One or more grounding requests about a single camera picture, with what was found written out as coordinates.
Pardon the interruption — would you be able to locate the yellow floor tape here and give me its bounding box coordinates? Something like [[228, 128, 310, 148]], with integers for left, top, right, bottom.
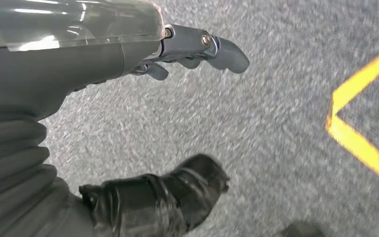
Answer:
[[326, 40, 379, 187]]

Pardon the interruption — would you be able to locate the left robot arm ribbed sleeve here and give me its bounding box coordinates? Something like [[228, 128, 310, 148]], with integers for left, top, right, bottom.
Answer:
[[0, 106, 71, 237]]

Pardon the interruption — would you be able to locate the black robot foot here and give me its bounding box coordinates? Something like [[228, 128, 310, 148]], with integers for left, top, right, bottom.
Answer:
[[280, 222, 326, 237]]

